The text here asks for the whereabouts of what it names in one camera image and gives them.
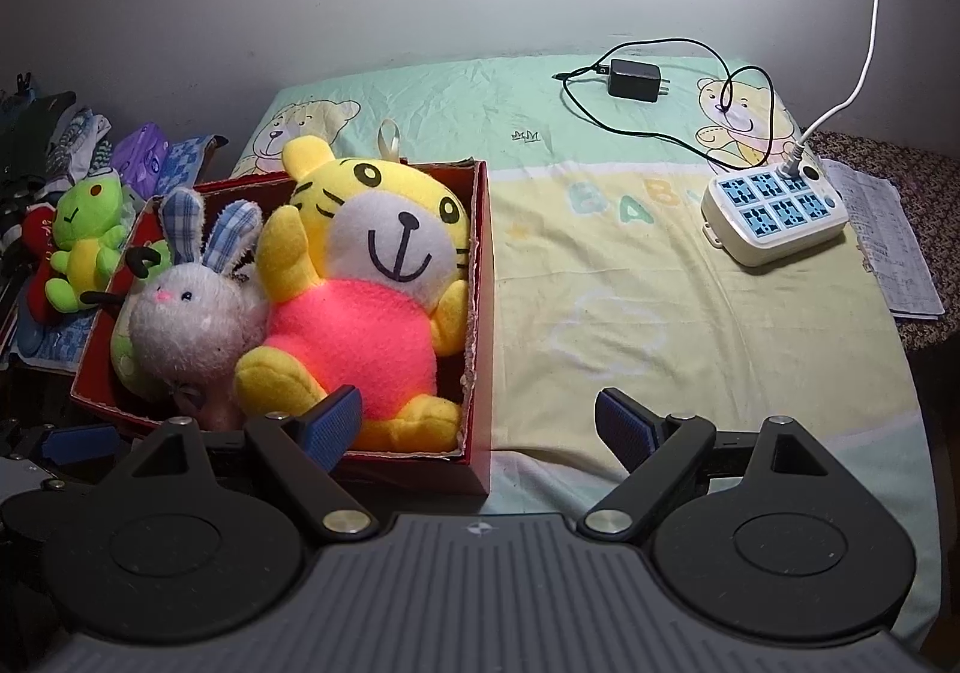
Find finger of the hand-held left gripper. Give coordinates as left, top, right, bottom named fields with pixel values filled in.
left=0, top=422, right=136, bottom=467

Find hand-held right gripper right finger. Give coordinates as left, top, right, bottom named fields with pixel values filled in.
left=577, top=386, right=835, bottom=540

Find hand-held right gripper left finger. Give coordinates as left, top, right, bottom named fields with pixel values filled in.
left=112, top=384, right=380, bottom=543

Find green antennae plush toy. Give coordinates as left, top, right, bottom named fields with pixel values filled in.
left=79, top=245, right=178, bottom=405

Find yellow plush tiger pink shirt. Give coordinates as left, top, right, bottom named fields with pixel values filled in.
left=234, top=134, right=475, bottom=453

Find grey plush rabbit plaid ears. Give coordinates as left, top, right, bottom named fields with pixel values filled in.
left=124, top=187, right=272, bottom=434

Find red cardboard box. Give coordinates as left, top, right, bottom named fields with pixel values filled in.
left=70, top=158, right=496, bottom=498

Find green cartoon bear bed sheet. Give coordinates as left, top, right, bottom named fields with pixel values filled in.
left=229, top=53, right=943, bottom=644

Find red plush toy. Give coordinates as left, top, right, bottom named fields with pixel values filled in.
left=21, top=206, right=65, bottom=323

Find green plush frog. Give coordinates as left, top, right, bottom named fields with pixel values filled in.
left=43, top=176, right=130, bottom=314

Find white power strip blue sockets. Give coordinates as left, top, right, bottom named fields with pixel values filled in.
left=701, top=160, right=851, bottom=269

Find purple plastic packet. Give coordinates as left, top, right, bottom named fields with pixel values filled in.
left=111, top=124, right=171, bottom=195

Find striped socks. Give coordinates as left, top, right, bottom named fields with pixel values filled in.
left=46, top=106, right=115, bottom=188

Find blue patterned cloth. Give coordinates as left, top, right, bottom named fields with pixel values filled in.
left=160, top=134, right=227, bottom=195

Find dark cloth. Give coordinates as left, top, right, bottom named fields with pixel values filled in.
left=0, top=89, right=77, bottom=195

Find printed paper sheet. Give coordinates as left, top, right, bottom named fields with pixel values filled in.
left=816, top=157, right=947, bottom=323

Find dark patterned cushion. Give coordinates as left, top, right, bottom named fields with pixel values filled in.
left=808, top=131, right=960, bottom=353

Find black power adapter with cord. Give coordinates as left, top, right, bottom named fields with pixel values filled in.
left=553, top=37, right=778, bottom=176

